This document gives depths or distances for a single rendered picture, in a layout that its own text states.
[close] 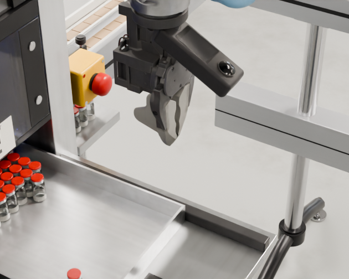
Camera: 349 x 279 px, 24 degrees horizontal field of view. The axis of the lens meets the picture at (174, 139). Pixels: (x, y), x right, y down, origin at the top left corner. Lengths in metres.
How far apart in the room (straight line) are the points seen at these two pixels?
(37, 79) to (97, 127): 0.25
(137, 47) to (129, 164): 1.77
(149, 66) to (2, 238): 0.42
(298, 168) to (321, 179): 0.57
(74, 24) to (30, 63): 0.47
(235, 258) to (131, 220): 0.18
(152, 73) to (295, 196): 1.30
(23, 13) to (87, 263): 0.39
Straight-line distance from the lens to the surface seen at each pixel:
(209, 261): 1.24
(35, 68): 1.28
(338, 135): 2.08
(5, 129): 1.26
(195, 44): 1.01
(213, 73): 0.99
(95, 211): 1.33
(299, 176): 2.24
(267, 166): 2.81
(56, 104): 1.36
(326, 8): 1.89
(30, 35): 1.25
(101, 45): 1.64
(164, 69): 1.02
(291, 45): 3.48
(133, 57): 1.03
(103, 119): 1.52
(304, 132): 2.12
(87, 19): 1.75
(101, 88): 1.39
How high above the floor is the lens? 1.78
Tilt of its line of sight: 38 degrees down
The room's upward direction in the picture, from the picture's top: straight up
